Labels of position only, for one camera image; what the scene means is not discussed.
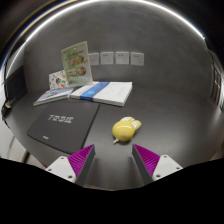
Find yellow computer mouse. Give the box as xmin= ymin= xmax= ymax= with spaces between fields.
xmin=112 ymin=116 xmax=143 ymax=145

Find grey blue cover book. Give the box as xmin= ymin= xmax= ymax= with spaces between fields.
xmin=33 ymin=86 xmax=75 ymax=107

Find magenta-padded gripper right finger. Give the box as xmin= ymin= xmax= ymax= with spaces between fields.
xmin=132 ymin=143 xmax=184 ymax=186

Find small colourful printed card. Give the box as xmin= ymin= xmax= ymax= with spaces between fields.
xmin=48 ymin=69 xmax=69 ymax=91

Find white wall socket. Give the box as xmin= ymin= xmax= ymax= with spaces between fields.
xmin=88 ymin=52 xmax=100 ymax=66
xmin=130 ymin=51 xmax=145 ymax=67
xmin=100 ymin=51 xmax=115 ymax=66
xmin=115 ymin=51 xmax=130 ymax=66

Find white book with blue band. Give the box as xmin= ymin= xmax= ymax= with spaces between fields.
xmin=70 ymin=80 xmax=133 ymax=108

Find black monitor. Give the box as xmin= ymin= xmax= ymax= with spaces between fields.
xmin=3 ymin=64 xmax=28 ymax=101

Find black mouse pad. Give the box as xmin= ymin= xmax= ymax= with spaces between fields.
xmin=27 ymin=100 xmax=101 ymax=155

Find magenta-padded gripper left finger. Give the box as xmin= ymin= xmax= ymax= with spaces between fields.
xmin=45 ymin=143 xmax=97 ymax=188

